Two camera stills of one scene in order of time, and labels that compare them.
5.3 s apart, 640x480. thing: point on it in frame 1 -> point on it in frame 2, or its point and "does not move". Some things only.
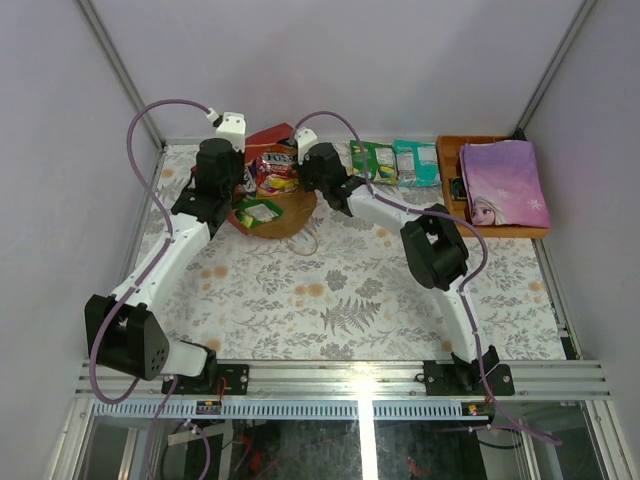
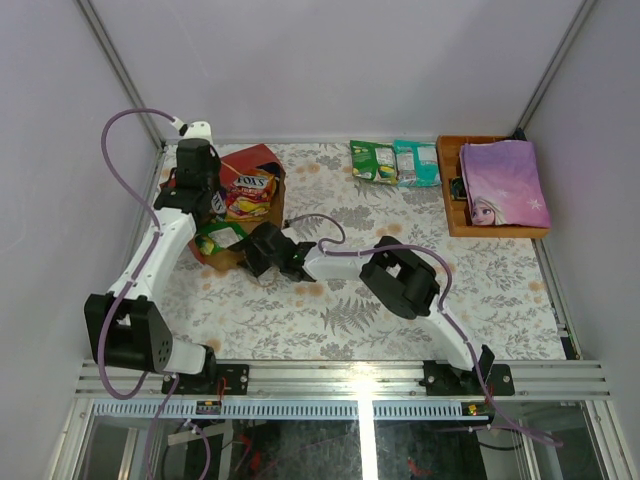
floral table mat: x=338 y=291 does not move
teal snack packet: x=417 y=163 does not move
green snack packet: x=381 y=161 does not move
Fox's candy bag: x=276 y=170 -> x=251 y=196
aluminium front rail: x=335 y=391 does not move
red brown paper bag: x=298 y=206 -> x=247 y=157
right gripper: x=302 y=169 -> x=252 y=261
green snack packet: x=253 y=212 -> x=212 y=237
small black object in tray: x=457 y=189 does not move
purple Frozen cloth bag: x=504 y=184 does not move
